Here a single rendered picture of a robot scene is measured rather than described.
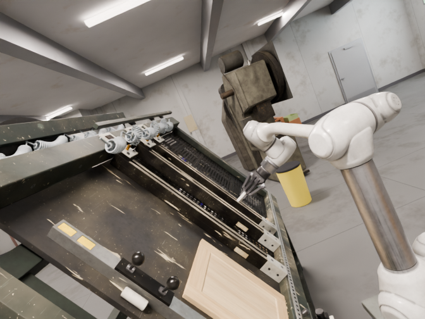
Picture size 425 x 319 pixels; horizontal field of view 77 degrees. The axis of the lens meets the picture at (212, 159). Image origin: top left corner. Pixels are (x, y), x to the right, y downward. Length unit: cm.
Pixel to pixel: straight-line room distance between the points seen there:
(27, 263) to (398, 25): 1312
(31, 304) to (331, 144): 84
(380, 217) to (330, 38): 1105
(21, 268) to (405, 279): 112
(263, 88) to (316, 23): 661
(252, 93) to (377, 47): 801
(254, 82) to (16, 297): 508
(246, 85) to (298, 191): 228
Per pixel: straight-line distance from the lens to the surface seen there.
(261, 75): 552
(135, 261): 80
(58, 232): 94
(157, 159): 167
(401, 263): 108
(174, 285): 81
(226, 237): 144
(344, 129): 87
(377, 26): 1282
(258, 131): 136
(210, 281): 116
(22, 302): 76
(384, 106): 99
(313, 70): 1138
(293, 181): 417
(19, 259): 94
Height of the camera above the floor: 183
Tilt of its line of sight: 9 degrees down
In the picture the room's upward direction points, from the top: 24 degrees counter-clockwise
